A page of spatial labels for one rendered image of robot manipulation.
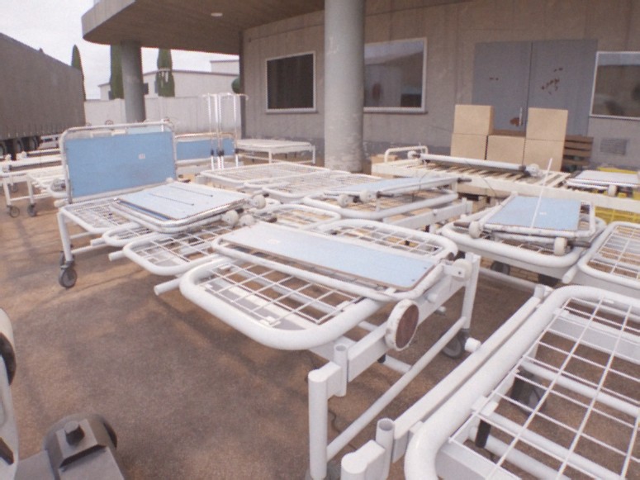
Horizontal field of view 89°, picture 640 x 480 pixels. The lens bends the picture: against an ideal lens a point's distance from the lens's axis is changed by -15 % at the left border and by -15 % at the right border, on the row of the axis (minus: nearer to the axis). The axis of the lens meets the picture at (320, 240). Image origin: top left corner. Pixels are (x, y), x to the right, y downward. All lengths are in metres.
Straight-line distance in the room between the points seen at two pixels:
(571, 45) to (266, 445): 6.53
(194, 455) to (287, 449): 0.28
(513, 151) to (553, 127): 0.48
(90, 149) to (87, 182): 0.20
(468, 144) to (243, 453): 3.94
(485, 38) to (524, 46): 0.68
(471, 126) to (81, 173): 3.74
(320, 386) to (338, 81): 5.28
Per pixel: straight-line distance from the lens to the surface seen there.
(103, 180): 2.52
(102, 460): 1.06
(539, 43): 6.90
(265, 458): 1.22
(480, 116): 4.47
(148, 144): 2.61
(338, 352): 0.78
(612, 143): 6.68
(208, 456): 1.25
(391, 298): 0.92
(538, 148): 4.40
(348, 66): 5.80
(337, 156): 5.79
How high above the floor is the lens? 0.93
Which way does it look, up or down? 18 degrees down
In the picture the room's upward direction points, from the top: straight up
